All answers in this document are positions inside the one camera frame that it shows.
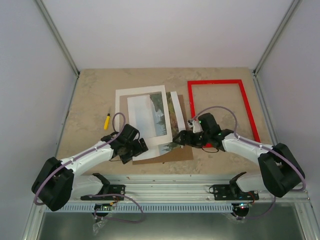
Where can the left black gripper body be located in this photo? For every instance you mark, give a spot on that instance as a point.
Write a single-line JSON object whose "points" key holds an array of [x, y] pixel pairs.
{"points": [[131, 151]]}

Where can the brown frame backing board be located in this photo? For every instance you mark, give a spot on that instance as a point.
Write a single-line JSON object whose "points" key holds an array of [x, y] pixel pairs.
{"points": [[176, 155]]}

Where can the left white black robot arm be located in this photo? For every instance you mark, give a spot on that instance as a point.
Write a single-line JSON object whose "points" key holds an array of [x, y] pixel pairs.
{"points": [[60, 180]]}

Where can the aluminium corner post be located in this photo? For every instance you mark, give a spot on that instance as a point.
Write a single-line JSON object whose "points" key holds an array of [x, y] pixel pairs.
{"points": [[294, 5], [57, 36]]}

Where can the landscape photo with white mat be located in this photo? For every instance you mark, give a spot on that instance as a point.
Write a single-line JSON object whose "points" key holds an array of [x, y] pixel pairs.
{"points": [[177, 125]]}

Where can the yellow handled screwdriver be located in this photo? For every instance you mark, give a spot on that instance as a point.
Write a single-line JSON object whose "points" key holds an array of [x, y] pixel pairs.
{"points": [[107, 120]]}

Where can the light blue cable duct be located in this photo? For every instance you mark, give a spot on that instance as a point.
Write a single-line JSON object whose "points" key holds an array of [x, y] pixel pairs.
{"points": [[130, 207]]}

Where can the right aluminium corner post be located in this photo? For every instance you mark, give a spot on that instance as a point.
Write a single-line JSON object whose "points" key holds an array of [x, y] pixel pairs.
{"points": [[294, 5]]}

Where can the aluminium rail platform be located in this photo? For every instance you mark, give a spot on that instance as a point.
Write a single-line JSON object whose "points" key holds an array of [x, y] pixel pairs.
{"points": [[166, 192]]}

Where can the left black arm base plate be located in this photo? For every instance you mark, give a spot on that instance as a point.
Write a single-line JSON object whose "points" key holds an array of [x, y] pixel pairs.
{"points": [[112, 189]]}

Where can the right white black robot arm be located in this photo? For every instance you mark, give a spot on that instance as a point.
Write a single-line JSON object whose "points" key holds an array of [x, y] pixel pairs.
{"points": [[279, 171]]}

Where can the white passe-partout mat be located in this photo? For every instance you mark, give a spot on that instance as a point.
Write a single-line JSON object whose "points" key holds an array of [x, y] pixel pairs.
{"points": [[140, 90]]}

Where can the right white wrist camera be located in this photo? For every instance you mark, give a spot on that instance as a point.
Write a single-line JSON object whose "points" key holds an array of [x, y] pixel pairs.
{"points": [[194, 125]]}

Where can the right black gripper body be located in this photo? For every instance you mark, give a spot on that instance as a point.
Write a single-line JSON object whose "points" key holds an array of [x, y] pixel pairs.
{"points": [[197, 142]]}

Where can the clear plastic bag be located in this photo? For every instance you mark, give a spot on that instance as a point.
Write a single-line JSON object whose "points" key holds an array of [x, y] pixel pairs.
{"points": [[98, 224]]}

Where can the red wooden picture frame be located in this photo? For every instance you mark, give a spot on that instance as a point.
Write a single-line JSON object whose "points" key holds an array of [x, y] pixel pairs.
{"points": [[238, 82]]}

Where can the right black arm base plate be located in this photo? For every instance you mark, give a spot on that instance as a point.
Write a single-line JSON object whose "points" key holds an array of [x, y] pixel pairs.
{"points": [[223, 192]]}

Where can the left aluminium corner post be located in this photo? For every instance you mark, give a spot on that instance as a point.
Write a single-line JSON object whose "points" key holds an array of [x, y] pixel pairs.
{"points": [[57, 36]]}

